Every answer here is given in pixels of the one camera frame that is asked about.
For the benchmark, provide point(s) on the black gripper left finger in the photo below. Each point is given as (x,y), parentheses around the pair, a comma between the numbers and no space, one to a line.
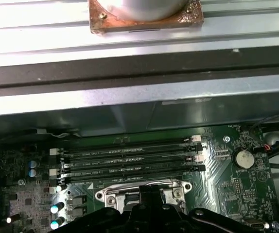
(145,196)

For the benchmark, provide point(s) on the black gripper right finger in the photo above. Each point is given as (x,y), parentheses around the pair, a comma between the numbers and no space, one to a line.
(157,196)

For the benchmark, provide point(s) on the metal socket cover frame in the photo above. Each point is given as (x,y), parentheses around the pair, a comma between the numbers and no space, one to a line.
(119,200)

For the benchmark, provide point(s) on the CPU socket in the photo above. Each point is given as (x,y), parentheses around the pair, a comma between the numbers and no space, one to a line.
(100,194)

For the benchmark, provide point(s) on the green motherboard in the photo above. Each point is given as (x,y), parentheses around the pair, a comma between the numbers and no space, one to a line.
(214,155)

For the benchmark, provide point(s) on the silver motherboard screw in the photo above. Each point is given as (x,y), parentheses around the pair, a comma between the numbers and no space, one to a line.
(226,138)

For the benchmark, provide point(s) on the silver blue capacitor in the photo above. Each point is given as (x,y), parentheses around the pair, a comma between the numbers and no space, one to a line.
(32,163)
(56,208)
(32,172)
(55,222)

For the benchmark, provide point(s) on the round silver coin battery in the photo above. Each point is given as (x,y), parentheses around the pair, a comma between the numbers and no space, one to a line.
(244,159)

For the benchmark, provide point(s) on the black and silver PC case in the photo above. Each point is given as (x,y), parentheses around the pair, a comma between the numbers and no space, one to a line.
(129,102)

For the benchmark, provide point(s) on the silver internal USB port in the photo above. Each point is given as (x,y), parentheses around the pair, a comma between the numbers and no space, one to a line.
(256,225)

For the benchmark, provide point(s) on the square brown base plate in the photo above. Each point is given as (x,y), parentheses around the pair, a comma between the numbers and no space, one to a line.
(120,25)

